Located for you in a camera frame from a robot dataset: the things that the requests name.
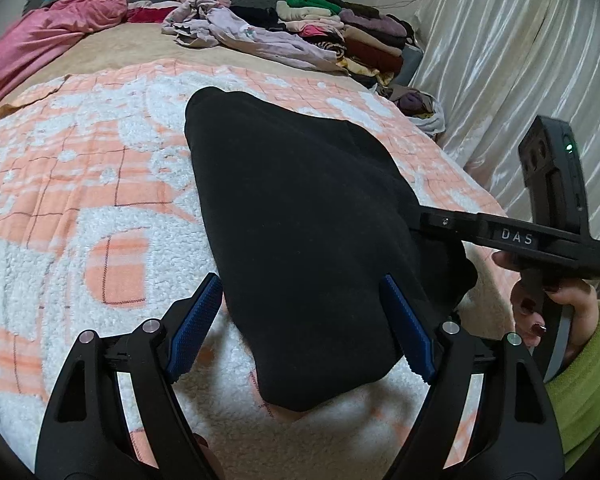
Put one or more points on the green fleece sleeve forearm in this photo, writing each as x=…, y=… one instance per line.
x=575, y=396

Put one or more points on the pile of folded clothes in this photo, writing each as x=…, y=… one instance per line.
x=374, y=48

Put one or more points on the black sweater with orange print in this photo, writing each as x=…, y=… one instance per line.
x=304, y=217

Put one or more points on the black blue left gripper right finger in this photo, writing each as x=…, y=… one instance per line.
x=515, y=434

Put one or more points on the lilac crumpled garment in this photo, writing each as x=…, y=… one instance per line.
x=205, y=23

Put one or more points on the red garment near headboard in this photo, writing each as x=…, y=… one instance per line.
x=145, y=11

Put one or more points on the orange white patterned blanket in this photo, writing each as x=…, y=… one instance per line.
x=100, y=228

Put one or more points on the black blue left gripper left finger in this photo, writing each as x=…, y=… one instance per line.
x=84, y=434

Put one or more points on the purple clothes heap bedside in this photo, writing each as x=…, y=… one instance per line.
x=423, y=109

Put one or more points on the white satin curtain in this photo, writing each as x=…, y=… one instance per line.
x=495, y=65

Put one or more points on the pink velvet blanket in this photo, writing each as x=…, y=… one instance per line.
x=43, y=34

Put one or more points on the beige bed cover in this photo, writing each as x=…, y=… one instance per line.
x=129, y=44

